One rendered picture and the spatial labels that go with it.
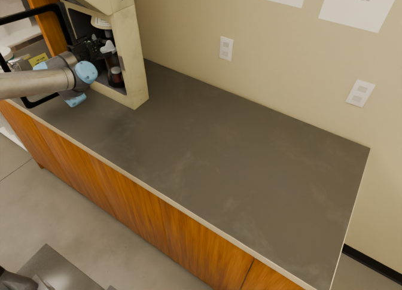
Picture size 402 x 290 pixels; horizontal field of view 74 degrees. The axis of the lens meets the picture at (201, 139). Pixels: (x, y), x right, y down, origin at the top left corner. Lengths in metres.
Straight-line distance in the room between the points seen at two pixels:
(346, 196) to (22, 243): 1.99
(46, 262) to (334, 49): 1.27
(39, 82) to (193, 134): 0.63
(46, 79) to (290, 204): 0.93
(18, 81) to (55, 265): 0.57
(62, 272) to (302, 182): 0.89
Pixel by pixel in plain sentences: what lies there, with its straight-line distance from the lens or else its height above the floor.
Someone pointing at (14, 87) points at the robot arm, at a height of 1.36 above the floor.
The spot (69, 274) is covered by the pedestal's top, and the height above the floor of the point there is 0.94.
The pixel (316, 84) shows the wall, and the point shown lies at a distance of 1.31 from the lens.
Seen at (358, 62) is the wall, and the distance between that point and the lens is 1.23.
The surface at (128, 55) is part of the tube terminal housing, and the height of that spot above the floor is 1.23.
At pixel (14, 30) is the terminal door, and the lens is 1.34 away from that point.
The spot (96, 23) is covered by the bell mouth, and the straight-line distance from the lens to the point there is 1.28.
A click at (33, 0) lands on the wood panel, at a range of 1.39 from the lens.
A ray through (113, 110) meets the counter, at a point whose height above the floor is 0.94.
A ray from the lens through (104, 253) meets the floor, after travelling 2.03.
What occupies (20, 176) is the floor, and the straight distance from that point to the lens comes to 2.64.
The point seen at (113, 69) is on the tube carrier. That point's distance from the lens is 1.35.
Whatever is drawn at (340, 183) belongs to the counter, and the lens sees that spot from 1.21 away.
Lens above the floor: 1.83
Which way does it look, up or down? 47 degrees down
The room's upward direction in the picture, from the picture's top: 1 degrees clockwise
